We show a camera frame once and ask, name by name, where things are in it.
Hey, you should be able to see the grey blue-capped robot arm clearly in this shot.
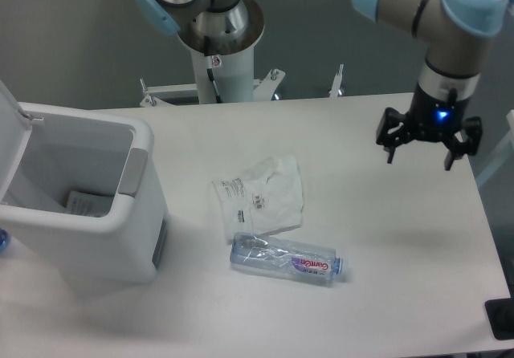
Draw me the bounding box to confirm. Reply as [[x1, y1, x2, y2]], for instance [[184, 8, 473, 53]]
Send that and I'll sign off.
[[136, 0, 509, 168]]

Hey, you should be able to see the crumpled white plastic bag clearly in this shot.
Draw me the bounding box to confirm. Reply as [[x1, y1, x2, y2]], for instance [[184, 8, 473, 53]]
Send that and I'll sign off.
[[212, 156, 304, 241]]

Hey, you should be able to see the white push-lid trash can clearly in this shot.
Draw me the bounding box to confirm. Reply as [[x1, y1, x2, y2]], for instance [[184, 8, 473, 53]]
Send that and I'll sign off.
[[1, 87, 169, 283]]

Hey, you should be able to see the black cable on pedestal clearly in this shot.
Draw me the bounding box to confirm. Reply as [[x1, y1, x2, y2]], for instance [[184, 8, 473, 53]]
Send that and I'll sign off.
[[202, 35, 223, 104]]

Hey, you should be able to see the white frame at right edge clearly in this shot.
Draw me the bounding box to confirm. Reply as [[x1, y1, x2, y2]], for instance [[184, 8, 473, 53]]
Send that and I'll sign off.
[[475, 110, 513, 189]]

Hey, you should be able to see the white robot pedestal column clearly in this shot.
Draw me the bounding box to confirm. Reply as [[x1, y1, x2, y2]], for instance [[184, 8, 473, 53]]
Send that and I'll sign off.
[[178, 0, 264, 83]]

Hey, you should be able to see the white metal base frame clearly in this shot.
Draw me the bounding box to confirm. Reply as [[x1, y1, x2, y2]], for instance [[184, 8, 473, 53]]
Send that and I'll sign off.
[[140, 67, 286, 108]]

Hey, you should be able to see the black device at table corner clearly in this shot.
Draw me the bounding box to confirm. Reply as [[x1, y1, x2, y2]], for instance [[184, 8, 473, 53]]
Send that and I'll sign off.
[[484, 298, 513, 340]]

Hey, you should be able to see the blue bottle at left edge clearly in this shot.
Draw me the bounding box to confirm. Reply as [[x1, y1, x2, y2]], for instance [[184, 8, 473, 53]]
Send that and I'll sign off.
[[0, 229, 10, 253]]

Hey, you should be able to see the paper trash inside can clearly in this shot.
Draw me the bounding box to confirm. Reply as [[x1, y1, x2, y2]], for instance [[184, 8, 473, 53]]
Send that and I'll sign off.
[[64, 190, 113, 218]]

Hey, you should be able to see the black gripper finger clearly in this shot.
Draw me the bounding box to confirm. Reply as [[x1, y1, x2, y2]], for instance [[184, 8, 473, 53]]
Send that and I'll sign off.
[[376, 107, 414, 164], [443, 116, 482, 171]]

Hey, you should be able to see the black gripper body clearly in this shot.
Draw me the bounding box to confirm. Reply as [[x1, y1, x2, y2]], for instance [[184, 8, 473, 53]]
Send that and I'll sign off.
[[404, 84, 470, 144]]

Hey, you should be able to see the crushed clear water bottle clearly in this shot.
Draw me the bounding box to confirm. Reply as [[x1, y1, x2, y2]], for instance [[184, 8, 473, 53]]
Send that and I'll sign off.
[[230, 233, 348, 286]]

